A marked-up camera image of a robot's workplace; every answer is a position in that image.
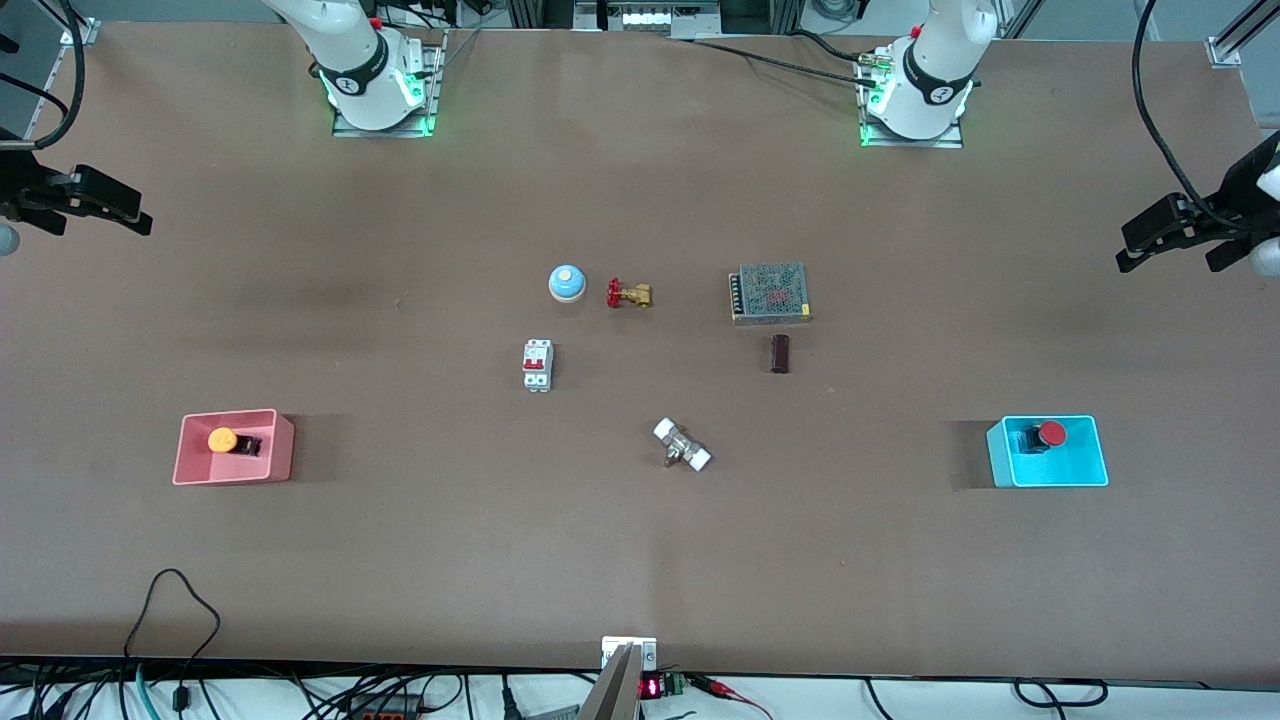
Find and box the black looped cable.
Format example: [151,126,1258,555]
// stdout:
[123,568,222,663]

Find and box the metal mesh power supply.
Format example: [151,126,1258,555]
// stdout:
[727,262,813,326]

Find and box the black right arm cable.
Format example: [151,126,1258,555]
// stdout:
[0,0,87,151]

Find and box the metal valve with white ends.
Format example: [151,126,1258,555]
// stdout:
[652,417,713,473]

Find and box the cyan plastic bin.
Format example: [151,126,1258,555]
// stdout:
[986,414,1110,489]

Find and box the black cable coil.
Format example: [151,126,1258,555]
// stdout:
[1013,678,1109,709]

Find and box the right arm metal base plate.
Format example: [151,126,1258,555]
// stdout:
[332,28,448,139]

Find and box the grey camera mount bar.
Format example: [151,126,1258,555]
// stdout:
[578,643,643,720]

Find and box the black cable to arm base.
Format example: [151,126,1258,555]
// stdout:
[680,30,881,89]

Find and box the pink plastic bin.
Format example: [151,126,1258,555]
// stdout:
[172,408,296,487]

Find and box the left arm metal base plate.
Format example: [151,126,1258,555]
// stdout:
[858,48,965,150]

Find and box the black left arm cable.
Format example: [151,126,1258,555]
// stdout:
[1131,0,1229,219]

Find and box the red wire with clip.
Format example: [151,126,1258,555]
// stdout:
[688,676,776,720]

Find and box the metal equipment box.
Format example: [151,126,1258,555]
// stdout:
[573,0,723,39]

